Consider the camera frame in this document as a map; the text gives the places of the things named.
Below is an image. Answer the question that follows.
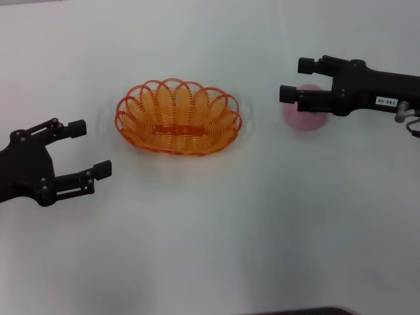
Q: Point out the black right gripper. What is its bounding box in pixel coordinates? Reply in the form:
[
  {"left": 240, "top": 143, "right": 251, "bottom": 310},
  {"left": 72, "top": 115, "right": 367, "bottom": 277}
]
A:
[{"left": 279, "top": 54, "right": 420, "bottom": 117}]

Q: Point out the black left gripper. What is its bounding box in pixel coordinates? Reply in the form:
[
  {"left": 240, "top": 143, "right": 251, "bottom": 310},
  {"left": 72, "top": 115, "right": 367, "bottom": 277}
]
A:
[{"left": 0, "top": 117, "right": 113, "bottom": 208}]

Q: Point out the pink plush peach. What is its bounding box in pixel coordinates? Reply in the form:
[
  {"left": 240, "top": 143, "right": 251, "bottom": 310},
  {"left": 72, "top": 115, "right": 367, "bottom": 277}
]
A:
[{"left": 283, "top": 83, "right": 328, "bottom": 132}]

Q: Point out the orange woven plastic basket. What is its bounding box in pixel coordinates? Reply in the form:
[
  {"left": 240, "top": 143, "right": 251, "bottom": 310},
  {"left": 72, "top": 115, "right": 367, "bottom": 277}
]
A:
[{"left": 114, "top": 77, "right": 243, "bottom": 158}]

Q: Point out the dark rounded robot base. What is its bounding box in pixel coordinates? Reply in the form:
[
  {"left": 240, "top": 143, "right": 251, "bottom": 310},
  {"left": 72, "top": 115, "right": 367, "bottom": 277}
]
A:
[{"left": 255, "top": 306, "right": 357, "bottom": 315}]

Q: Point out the silver metal connector fitting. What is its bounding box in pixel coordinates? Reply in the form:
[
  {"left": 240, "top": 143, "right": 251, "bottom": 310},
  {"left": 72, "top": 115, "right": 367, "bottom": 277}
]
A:
[{"left": 394, "top": 100, "right": 420, "bottom": 124}]

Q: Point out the grey right cable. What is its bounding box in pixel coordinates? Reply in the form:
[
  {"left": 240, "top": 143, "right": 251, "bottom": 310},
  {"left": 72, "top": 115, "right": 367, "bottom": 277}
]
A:
[{"left": 404, "top": 117, "right": 420, "bottom": 139}]

